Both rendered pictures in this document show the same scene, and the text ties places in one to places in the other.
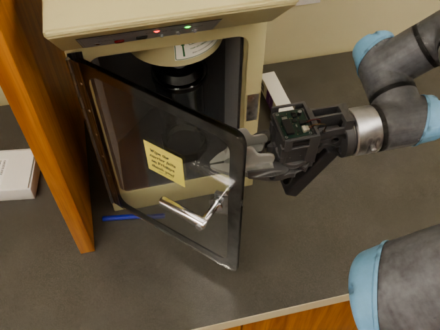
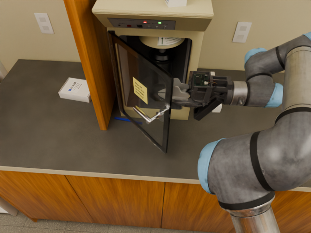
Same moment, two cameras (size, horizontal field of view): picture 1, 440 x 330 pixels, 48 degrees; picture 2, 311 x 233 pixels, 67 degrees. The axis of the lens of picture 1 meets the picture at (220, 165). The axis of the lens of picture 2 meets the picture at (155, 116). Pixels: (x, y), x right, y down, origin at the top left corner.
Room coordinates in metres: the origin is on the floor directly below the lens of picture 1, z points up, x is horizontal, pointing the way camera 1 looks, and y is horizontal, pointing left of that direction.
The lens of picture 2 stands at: (-0.05, -0.13, 1.80)
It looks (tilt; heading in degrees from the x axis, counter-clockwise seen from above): 50 degrees down; 16
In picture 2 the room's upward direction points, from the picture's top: 1 degrees clockwise
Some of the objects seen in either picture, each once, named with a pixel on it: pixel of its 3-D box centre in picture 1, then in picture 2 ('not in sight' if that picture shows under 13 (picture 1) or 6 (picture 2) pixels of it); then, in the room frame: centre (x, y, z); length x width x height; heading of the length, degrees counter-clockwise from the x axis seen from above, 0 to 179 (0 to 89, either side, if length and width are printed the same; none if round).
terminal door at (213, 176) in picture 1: (165, 177); (140, 98); (0.50, 0.09, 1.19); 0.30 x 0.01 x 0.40; 58
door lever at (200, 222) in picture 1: (190, 206); (146, 112); (0.44, 0.05, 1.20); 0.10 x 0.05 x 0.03; 58
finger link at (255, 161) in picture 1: (244, 158); (174, 92); (0.45, -0.04, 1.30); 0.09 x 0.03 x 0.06; 103
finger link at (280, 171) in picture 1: (274, 165); (188, 100); (0.46, -0.08, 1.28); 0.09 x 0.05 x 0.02; 103
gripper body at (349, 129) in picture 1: (309, 137); (209, 90); (0.49, -0.14, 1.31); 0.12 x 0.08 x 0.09; 103
